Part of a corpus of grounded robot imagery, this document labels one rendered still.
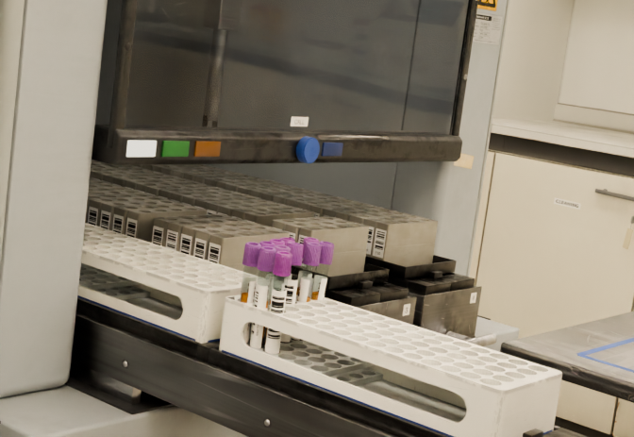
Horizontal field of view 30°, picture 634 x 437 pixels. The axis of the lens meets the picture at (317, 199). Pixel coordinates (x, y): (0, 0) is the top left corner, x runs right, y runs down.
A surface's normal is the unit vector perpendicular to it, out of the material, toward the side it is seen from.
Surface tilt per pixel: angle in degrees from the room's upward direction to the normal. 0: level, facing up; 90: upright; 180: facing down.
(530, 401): 90
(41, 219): 90
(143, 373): 90
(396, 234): 90
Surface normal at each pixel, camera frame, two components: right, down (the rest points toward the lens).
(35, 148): 0.77, 0.18
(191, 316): -0.63, 0.03
